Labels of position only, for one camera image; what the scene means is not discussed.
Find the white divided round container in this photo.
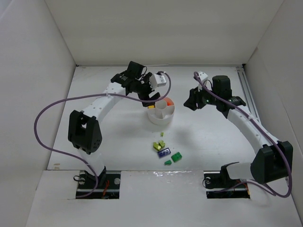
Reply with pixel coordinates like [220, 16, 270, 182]
[147, 97, 175, 125]

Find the lime lego slope brick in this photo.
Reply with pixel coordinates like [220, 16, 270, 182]
[159, 140, 165, 148]

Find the blue lego plate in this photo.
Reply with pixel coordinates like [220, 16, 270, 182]
[157, 148, 171, 158]

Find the green lego brick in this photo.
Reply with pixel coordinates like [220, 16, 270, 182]
[171, 152, 182, 163]

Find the dark green lego slope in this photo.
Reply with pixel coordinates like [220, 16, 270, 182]
[164, 160, 172, 166]

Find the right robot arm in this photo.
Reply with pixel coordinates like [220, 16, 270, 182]
[184, 72, 293, 184]

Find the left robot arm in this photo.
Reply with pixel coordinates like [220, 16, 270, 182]
[68, 61, 166, 186]

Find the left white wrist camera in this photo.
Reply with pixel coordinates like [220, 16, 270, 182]
[149, 74, 167, 89]

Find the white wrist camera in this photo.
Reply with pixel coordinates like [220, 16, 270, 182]
[149, 74, 167, 89]
[196, 71, 208, 91]

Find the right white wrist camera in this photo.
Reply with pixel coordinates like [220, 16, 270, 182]
[196, 71, 208, 91]

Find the aluminium rail right side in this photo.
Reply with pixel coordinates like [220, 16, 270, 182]
[236, 66, 259, 120]

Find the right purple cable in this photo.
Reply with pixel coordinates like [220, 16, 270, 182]
[193, 71, 293, 198]

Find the purple cable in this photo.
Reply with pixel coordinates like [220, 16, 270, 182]
[193, 71, 293, 198]
[34, 70, 172, 198]

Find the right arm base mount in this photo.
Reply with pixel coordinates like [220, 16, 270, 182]
[202, 171, 250, 199]

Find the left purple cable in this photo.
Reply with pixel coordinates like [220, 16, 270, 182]
[34, 70, 172, 198]

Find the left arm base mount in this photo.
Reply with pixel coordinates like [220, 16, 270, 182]
[73, 171, 121, 200]

